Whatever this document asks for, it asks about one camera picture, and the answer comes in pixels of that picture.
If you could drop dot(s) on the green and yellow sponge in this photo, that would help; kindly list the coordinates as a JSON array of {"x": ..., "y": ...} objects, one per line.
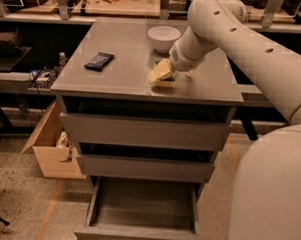
[{"x": 164, "y": 84}]

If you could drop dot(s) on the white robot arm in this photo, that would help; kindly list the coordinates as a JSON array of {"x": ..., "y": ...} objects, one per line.
[{"x": 266, "y": 195}]

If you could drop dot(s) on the wooden workbench with clutter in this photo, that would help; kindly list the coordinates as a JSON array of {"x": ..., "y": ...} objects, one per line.
[{"x": 262, "y": 12}]

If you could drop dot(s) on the grey drawer cabinet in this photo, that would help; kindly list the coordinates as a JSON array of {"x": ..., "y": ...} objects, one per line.
[{"x": 121, "y": 89}]

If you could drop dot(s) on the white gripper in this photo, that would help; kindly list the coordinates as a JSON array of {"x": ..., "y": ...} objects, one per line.
[{"x": 180, "y": 59}]

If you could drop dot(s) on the small clear plastic bottle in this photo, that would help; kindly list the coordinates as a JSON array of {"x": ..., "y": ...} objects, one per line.
[{"x": 62, "y": 60}]

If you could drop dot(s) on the grey open bottom drawer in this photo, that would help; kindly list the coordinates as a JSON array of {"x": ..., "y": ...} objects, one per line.
[{"x": 132, "y": 209}]

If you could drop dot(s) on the open cardboard box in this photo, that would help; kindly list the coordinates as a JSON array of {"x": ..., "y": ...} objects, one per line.
[{"x": 55, "y": 159}]

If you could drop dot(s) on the grey middle drawer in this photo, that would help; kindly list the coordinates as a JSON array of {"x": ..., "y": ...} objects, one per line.
[{"x": 148, "y": 169}]

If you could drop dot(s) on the white ceramic bowl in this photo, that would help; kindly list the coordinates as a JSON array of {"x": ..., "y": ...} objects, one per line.
[{"x": 163, "y": 37}]

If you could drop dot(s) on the grey top drawer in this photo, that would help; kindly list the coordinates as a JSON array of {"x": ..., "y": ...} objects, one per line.
[{"x": 145, "y": 132}]

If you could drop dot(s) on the tray of small parts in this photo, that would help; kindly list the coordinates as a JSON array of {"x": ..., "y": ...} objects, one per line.
[{"x": 45, "y": 78}]

